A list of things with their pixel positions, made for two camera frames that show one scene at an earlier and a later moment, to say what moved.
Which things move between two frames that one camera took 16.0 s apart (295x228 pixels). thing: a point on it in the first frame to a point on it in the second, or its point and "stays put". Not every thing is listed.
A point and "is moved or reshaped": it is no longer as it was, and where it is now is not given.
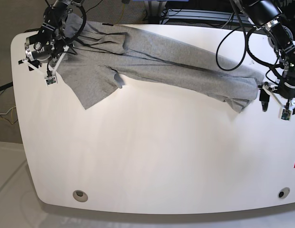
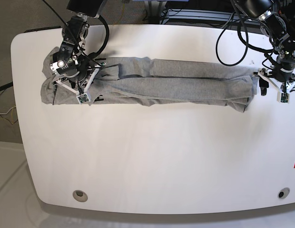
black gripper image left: (44, 55) to (83, 71)
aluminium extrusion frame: (203, 15) stays put
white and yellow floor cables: (12, 114) stays put
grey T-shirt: (96, 52) is moved or reshaped
